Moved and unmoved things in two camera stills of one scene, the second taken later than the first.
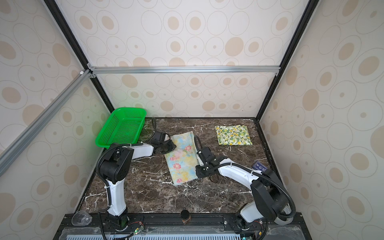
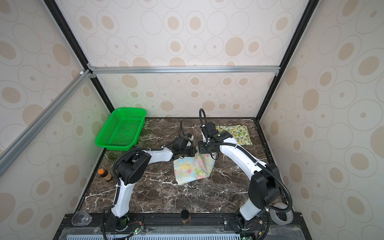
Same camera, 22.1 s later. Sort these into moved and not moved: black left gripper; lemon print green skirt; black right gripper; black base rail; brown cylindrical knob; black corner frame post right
Moved: black right gripper; black left gripper
Not moved: brown cylindrical knob; black corner frame post right; black base rail; lemon print green skirt
